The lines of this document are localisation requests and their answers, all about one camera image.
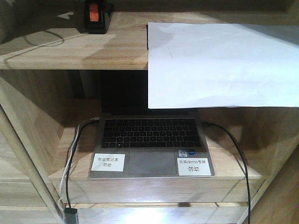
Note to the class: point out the white paper sheet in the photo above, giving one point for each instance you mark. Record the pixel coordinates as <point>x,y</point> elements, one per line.
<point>222,65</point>

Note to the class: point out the black stapler with orange button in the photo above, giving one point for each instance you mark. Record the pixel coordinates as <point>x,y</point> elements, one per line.
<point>97,16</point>

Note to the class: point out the grey open laptop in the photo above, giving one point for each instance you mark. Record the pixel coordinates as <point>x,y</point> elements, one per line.
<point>151,139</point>

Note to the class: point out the white label sticker left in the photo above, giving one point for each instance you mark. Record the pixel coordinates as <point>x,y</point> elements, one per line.
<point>108,162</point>

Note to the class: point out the white label sticker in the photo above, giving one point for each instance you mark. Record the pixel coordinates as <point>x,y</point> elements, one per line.
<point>108,162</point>
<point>193,167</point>

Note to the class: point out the white label sticker right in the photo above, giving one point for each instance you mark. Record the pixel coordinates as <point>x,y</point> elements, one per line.
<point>193,167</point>

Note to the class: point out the wooden shelf unit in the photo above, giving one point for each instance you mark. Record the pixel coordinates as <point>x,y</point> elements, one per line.
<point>42,48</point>

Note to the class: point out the grey usb hub adapter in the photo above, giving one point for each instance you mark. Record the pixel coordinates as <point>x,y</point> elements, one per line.
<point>71,216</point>

